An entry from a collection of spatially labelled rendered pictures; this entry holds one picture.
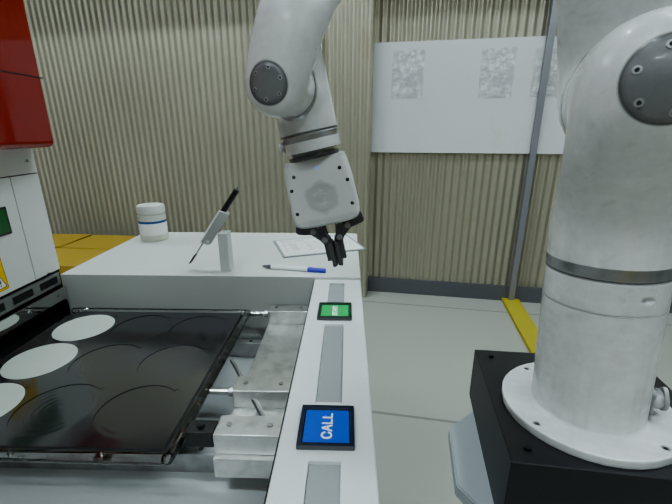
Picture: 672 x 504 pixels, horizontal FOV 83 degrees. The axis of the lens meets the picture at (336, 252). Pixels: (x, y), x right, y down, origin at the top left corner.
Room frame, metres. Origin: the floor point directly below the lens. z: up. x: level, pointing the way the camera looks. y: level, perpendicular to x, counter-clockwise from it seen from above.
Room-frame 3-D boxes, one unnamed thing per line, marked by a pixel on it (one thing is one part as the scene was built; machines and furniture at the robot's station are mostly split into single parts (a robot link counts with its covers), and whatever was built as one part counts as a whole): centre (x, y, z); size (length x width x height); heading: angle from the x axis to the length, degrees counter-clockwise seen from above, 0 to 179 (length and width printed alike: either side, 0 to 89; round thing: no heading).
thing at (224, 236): (0.77, 0.25, 1.03); 0.06 x 0.04 x 0.13; 88
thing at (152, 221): (1.02, 0.50, 1.01); 0.07 x 0.07 x 0.10
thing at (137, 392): (0.53, 0.37, 0.90); 0.34 x 0.34 x 0.01; 88
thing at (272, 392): (0.46, 0.10, 0.89); 0.08 x 0.03 x 0.03; 88
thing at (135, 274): (0.91, 0.26, 0.89); 0.62 x 0.35 x 0.14; 88
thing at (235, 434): (0.38, 0.11, 0.89); 0.08 x 0.03 x 0.03; 88
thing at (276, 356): (0.54, 0.10, 0.87); 0.36 x 0.08 x 0.03; 178
